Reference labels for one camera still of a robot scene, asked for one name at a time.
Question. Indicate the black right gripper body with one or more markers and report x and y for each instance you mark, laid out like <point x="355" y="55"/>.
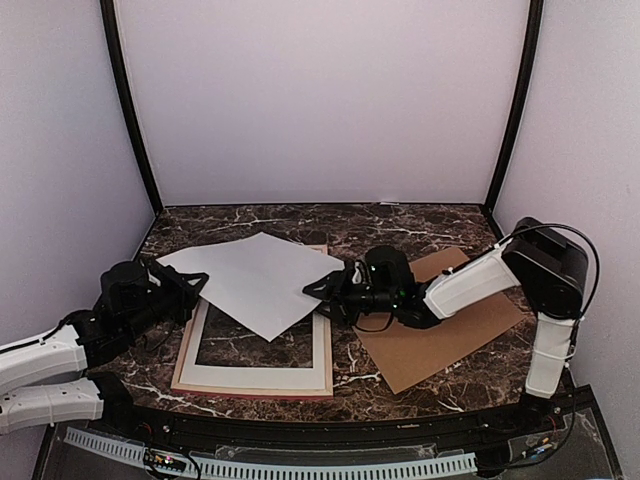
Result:
<point x="356" y="299"/>

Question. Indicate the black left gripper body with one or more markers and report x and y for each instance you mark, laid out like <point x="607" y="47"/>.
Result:
<point x="168" y="303"/>

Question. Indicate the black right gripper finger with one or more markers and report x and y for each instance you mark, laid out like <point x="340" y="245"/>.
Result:
<point x="332" y="305"/>
<point x="329" y="285"/>

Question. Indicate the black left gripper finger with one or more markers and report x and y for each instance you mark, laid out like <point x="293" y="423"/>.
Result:
<point x="187" y="296"/>
<point x="170" y="277"/>

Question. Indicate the landscape photo print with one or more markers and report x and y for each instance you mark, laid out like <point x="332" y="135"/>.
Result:
<point x="258" y="280"/>

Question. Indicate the brown cardboard backing board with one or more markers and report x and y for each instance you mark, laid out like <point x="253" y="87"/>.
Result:
<point x="406" y="356"/>

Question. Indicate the light wooden picture frame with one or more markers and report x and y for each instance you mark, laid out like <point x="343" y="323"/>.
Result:
<point x="258" y="282"/>

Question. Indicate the white mat board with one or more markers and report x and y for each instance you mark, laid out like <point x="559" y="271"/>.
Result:
<point x="300" y="383"/>

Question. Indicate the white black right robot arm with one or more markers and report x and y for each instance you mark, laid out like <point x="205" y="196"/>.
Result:
<point x="550" y="268"/>

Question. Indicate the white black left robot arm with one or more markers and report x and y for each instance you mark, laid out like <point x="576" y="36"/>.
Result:
<point x="55" y="376"/>

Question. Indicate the small circuit board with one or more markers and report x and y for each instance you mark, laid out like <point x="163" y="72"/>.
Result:
<point x="163" y="461"/>

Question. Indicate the grey slotted cable duct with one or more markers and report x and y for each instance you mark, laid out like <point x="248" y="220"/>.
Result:
<point x="254" y="463"/>

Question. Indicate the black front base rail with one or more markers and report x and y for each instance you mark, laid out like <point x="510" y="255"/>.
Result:
<point x="361" y="421"/>

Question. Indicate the black left corner post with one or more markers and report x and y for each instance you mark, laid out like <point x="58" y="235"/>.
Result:
<point x="116" y="57"/>

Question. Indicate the black corner post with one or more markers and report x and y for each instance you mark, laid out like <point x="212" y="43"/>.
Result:
<point x="116" y="57"/>
<point x="526" y="64"/>

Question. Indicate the black right corner post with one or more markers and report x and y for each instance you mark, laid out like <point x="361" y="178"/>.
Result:
<point x="526" y="64"/>

